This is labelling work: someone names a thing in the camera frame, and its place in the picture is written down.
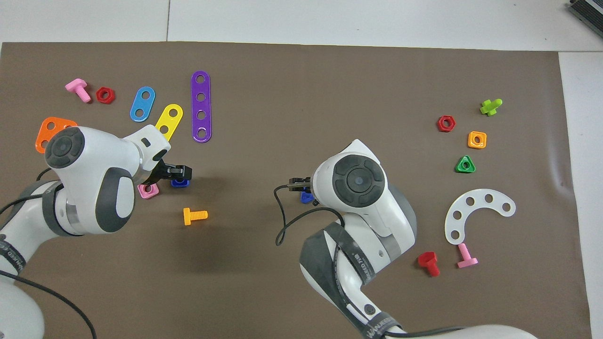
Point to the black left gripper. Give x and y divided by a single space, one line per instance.
155 172

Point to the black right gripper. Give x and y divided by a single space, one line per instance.
304 186

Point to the blue plastic screw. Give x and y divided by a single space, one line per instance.
307 197

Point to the blue square nut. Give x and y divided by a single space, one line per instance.
179 184

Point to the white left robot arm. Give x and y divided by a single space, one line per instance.
94 165

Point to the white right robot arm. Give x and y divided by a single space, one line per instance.
358 181

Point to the pink square nut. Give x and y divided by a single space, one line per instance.
153 192

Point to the orange plastic screw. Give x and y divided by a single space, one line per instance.
195 215

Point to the yellow three-hole plate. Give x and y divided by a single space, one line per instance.
170 118

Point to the purple four-hole plate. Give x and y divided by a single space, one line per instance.
201 106

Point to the blue two-hole plate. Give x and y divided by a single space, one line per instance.
142 104

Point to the red hexagon nut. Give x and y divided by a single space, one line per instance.
111 98
452 126

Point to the brown table mat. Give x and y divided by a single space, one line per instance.
358 94

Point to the large pink plastic screw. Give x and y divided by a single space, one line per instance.
79 88

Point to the red plastic screw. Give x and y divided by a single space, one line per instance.
428 261

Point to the orange heart-shaped plate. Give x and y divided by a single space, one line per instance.
42 136

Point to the green triangle nut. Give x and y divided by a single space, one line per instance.
459 169

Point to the orange square nut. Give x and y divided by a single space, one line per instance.
471 144

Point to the small pink plastic screw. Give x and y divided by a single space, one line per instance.
465 256

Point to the white curved five-hole plate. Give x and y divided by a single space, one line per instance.
497 200

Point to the lime green cross-head screw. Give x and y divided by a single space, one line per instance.
490 107

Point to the dark ribbed device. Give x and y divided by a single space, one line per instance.
589 12

